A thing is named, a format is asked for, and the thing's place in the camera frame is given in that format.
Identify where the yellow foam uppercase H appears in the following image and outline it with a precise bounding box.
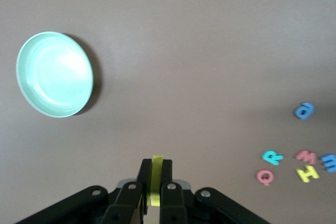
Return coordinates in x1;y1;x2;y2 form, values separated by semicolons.
296;165;320;183

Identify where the teal foam letter R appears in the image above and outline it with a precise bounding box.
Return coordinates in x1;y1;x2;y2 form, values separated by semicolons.
261;150;285;166

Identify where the pink foam letter Q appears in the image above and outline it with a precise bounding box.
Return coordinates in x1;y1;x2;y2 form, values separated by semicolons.
256;168;276;187

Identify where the pink foam letter w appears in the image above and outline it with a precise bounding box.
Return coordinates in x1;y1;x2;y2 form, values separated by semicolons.
295;150;318;165

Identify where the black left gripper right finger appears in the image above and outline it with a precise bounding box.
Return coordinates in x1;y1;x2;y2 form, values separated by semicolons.
159;159;271;224

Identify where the green plate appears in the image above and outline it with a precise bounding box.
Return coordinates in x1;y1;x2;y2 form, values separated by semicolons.
15;31;95;119

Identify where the blue foam letter a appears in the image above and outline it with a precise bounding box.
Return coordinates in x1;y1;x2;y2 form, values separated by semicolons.
293;102;316;120

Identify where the blue foam letter E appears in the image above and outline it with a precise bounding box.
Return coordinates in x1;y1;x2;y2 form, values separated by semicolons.
320;153;336;173

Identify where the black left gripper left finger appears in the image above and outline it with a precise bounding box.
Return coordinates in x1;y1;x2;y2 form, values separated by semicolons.
15;158;152;224

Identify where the yellow foam lowercase h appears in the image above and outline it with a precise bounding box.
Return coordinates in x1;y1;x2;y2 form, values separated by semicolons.
150;155;165;207

